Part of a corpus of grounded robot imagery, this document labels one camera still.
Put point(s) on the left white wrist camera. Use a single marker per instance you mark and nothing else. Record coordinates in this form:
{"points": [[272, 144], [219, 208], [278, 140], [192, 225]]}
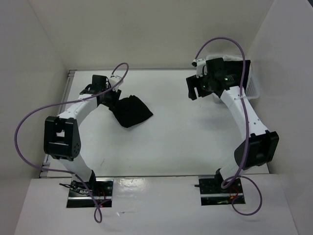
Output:
{"points": [[115, 82]]}

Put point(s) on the black skirt in basket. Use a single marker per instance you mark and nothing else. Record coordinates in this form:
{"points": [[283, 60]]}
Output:
{"points": [[236, 67]]}

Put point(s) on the white skirt in basket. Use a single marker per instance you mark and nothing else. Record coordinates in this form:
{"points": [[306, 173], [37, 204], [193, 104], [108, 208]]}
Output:
{"points": [[232, 58]]}

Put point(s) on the white plastic basket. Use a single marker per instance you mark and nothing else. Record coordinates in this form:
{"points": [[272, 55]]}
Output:
{"points": [[252, 90]]}

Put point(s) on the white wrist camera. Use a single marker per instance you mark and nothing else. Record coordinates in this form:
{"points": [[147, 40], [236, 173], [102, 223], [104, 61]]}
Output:
{"points": [[200, 65], [115, 82]]}

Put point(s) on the black skirt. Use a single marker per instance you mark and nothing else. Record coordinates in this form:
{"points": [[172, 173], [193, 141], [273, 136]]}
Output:
{"points": [[236, 67], [130, 111]]}

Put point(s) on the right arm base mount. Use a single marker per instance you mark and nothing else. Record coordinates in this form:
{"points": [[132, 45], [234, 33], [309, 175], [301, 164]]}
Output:
{"points": [[211, 192]]}

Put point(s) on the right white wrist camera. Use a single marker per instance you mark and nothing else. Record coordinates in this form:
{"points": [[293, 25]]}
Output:
{"points": [[200, 65]]}

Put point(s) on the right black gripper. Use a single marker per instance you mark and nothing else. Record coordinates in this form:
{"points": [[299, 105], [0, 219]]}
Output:
{"points": [[191, 82]]}

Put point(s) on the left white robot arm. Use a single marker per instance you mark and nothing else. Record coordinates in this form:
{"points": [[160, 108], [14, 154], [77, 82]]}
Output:
{"points": [[87, 102]]}

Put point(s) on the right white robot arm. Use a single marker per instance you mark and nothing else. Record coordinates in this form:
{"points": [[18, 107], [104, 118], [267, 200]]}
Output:
{"points": [[227, 78]]}

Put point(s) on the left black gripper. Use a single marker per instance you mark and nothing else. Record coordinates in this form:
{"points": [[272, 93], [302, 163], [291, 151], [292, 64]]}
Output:
{"points": [[116, 96]]}

